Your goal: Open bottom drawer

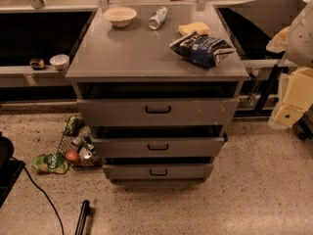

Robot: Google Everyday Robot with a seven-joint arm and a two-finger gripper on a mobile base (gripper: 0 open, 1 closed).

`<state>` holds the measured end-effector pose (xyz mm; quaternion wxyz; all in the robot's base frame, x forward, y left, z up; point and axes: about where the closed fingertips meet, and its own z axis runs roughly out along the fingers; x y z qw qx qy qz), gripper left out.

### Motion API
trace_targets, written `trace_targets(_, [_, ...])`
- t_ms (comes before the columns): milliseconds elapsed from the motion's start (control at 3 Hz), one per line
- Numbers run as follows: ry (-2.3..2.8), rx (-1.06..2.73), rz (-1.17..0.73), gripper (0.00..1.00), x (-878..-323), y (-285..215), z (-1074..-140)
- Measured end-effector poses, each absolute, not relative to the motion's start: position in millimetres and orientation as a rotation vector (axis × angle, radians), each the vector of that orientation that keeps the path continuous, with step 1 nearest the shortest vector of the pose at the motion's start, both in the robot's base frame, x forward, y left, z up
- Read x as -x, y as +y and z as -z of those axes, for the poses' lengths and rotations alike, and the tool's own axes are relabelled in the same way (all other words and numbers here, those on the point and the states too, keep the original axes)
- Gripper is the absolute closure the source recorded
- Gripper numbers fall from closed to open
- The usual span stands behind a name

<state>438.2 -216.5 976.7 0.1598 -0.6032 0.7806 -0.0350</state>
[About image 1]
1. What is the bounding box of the blue chip bag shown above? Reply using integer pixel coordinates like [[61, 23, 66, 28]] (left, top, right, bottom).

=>
[[169, 31, 236, 70]]

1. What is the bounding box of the dark tape measure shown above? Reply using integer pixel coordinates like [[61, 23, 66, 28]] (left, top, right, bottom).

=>
[[29, 58, 45, 71]]

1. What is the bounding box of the can in basket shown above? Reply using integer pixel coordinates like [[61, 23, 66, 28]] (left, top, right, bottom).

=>
[[79, 147, 94, 162]]

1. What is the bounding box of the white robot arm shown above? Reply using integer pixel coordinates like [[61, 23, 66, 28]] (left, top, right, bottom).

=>
[[266, 1, 313, 129]]

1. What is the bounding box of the grey bottom drawer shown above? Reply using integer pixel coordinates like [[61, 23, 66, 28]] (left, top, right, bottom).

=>
[[103, 164, 213, 180]]

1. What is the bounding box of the green bag on basket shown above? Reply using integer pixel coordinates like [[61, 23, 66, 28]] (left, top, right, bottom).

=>
[[64, 116, 84, 136]]

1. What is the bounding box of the wire floor basket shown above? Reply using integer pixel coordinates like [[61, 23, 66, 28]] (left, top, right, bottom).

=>
[[58, 126, 101, 168]]

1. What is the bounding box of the yellow sponge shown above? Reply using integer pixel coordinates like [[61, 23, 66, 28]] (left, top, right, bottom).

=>
[[178, 23, 210, 36]]

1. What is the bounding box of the grey drawer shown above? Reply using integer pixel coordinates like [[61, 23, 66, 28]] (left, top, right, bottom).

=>
[[93, 137, 224, 158], [77, 99, 239, 126], [103, 164, 213, 180]]

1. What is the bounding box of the black floor cable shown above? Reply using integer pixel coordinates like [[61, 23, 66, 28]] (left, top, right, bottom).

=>
[[11, 157, 66, 235]]

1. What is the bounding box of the red apple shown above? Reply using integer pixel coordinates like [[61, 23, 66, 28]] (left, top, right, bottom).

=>
[[66, 151, 79, 162]]

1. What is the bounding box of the black device at left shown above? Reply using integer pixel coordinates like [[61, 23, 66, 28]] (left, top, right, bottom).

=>
[[0, 132, 24, 208]]

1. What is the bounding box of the grey drawer cabinet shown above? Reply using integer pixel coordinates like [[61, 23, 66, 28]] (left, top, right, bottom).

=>
[[64, 2, 250, 184]]

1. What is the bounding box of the green snack pouch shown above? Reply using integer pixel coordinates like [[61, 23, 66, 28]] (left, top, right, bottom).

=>
[[31, 153, 68, 174]]

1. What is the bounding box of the grey middle drawer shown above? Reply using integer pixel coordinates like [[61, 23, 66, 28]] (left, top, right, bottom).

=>
[[93, 137, 224, 158]]

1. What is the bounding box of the white paper bowl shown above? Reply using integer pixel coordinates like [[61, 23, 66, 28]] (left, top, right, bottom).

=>
[[103, 7, 137, 27]]

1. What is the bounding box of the grey top drawer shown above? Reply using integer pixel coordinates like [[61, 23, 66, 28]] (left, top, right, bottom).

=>
[[77, 99, 239, 126]]

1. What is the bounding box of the black metal pole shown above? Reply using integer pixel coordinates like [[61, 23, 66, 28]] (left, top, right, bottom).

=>
[[74, 200, 91, 235]]

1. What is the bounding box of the black tray stand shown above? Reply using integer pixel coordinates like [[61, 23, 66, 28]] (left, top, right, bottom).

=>
[[217, 0, 312, 137]]

